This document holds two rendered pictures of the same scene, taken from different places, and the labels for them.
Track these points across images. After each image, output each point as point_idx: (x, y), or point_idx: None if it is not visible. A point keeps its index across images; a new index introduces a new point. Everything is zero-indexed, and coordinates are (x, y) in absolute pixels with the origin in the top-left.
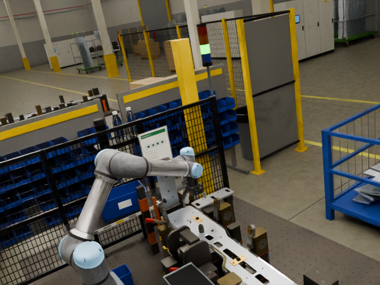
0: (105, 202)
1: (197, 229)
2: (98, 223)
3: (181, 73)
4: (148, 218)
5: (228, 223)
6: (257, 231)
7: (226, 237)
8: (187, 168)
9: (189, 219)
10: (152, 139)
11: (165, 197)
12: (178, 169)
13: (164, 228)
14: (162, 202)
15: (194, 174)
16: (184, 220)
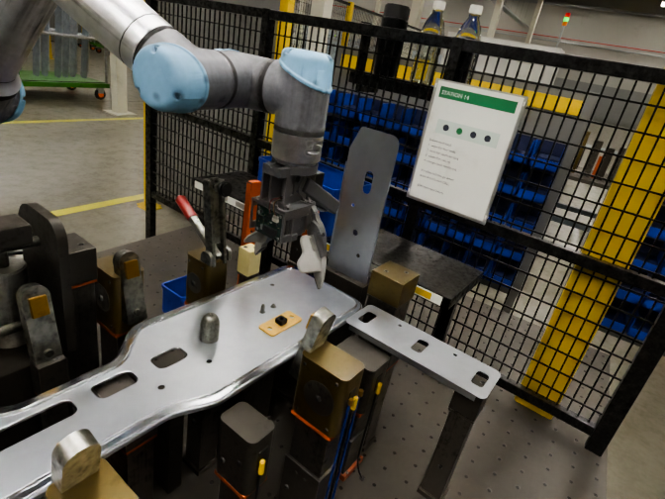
0: (8, 17)
1: (224, 327)
2: None
3: None
4: (183, 199)
5: (313, 422)
6: (105, 498)
7: (152, 403)
8: (130, 36)
9: (279, 309)
10: (466, 116)
11: (342, 240)
12: (93, 14)
13: (197, 255)
14: (209, 181)
15: (133, 76)
16: (275, 299)
